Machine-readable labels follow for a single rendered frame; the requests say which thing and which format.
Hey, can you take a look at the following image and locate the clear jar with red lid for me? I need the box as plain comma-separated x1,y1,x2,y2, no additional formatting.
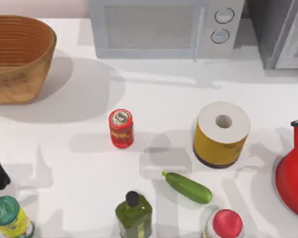
202,209,245,238

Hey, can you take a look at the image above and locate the yellow jar with green lid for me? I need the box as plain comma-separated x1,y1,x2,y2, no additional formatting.
0,195,35,238

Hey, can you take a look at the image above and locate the brown woven basket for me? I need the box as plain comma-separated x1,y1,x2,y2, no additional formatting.
0,15,57,104

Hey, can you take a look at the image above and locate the green cucumber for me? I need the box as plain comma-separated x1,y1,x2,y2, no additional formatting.
161,171,213,205

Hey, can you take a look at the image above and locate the pale microwave oven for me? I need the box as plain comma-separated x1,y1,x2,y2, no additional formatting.
88,0,246,60

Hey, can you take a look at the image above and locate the green oil bottle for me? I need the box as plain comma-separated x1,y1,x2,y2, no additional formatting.
115,190,153,238

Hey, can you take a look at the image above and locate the microwave knob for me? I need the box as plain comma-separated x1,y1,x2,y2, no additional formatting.
210,28,230,45
214,7,235,23

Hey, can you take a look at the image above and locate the microwave door handle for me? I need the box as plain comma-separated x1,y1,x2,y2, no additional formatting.
194,6,205,62

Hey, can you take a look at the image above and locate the paper roll with yellow wrapper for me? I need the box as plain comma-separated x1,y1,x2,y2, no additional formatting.
192,101,251,170

